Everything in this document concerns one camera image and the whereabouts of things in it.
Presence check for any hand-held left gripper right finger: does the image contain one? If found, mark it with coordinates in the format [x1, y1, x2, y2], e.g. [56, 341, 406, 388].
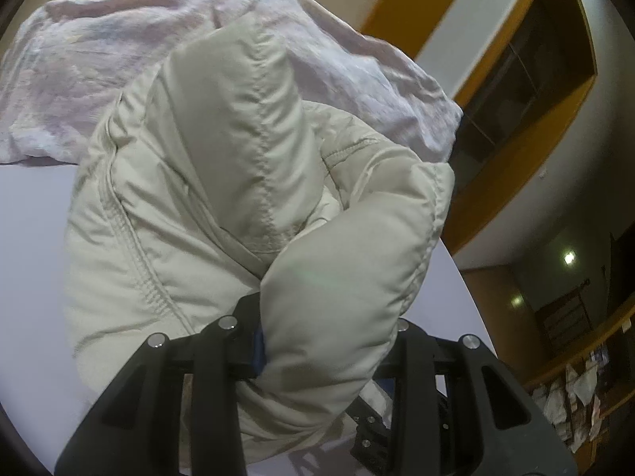
[379, 318, 579, 476]

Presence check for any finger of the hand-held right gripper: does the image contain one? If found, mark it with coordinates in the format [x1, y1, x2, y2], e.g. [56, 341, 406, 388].
[347, 379, 394, 466]

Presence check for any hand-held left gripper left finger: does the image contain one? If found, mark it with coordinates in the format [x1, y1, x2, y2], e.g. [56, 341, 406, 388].
[54, 294, 266, 476]

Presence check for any white puffer jacket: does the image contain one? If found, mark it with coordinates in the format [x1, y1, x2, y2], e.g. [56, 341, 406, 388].
[63, 14, 456, 463]

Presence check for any dark wooden rack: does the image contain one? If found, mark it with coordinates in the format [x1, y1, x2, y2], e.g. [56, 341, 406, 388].
[535, 280, 597, 349]

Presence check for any wooden shelf with papers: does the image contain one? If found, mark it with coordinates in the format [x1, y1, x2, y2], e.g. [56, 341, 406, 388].
[525, 297, 635, 463]

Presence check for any pink floral duvet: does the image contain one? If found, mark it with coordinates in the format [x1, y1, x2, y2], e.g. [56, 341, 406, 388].
[0, 0, 464, 165]

